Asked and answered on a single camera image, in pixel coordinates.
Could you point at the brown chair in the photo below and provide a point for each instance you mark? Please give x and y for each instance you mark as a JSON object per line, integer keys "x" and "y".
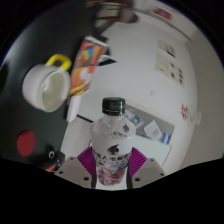
{"x": 113, "y": 11}

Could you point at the clear black-capped drink bottle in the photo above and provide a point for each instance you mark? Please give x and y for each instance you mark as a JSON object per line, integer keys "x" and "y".
{"x": 112, "y": 150}

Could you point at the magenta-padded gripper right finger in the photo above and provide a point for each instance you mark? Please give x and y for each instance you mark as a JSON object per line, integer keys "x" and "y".
{"x": 150, "y": 170}

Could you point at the small white oblong case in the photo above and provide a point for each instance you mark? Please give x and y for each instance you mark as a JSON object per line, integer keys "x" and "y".
{"x": 73, "y": 108}

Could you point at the large white wall poster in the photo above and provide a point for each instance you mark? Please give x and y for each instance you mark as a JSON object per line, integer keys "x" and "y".
{"x": 168, "y": 68}

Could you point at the flat round red coaster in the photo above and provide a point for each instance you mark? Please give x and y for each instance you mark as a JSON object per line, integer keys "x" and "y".
{"x": 26, "y": 143}

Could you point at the colourful printed book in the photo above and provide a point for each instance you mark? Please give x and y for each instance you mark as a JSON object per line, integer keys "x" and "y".
{"x": 87, "y": 63}

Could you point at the small white wall poster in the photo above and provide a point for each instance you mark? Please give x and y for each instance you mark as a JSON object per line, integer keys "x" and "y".
{"x": 166, "y": 47}

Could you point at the red wall floor sign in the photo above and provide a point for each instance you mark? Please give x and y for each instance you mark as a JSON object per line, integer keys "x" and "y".
{"x": 185, "y": 112}

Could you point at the black and red hand tool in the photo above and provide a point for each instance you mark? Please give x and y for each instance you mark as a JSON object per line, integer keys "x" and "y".
{"x": 55, "y": 160}

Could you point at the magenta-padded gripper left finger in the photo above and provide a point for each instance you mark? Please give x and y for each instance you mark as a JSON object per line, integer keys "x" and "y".
{"x": 71, "y": 171}

